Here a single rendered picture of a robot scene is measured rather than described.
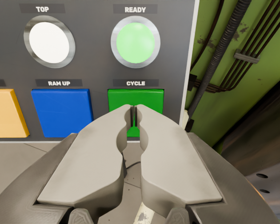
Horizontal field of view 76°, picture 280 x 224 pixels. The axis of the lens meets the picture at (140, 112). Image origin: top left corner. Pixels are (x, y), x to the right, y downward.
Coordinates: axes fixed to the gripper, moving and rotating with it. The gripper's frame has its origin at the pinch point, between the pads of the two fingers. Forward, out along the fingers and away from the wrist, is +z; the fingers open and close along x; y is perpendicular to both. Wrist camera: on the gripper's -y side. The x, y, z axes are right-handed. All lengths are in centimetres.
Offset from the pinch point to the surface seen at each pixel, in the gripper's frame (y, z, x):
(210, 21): -4.3, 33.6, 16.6
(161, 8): -6.4, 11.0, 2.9
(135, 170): 86, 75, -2
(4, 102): 4.4, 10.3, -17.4
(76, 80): 1.7, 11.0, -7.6
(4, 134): 9.8, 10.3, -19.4
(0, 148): 78, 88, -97
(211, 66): 6.1, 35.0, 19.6
